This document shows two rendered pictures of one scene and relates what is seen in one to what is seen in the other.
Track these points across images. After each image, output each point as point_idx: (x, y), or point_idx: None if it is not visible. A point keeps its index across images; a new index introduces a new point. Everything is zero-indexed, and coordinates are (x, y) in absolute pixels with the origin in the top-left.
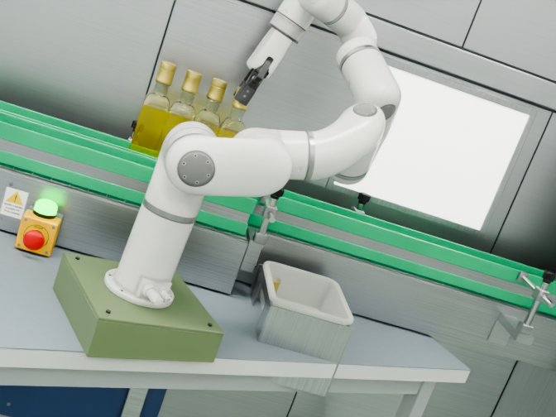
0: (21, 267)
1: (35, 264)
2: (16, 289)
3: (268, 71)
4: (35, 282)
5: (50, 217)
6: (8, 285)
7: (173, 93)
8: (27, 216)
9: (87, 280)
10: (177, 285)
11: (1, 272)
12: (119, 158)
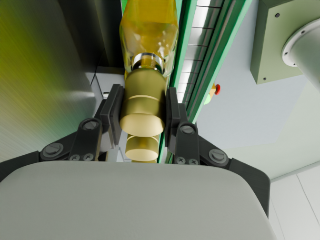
0: (226, 83)
1: (221, 79)
2: (253, 82)
3: (95, 190)
4: (243, 77)
5: (209, 94)
6: (248, 85)
7: (75, 127)
8: (210, 100)
9: (295, 72)
10: (301, 9)
11: (235, 89)
12: (202, 106)
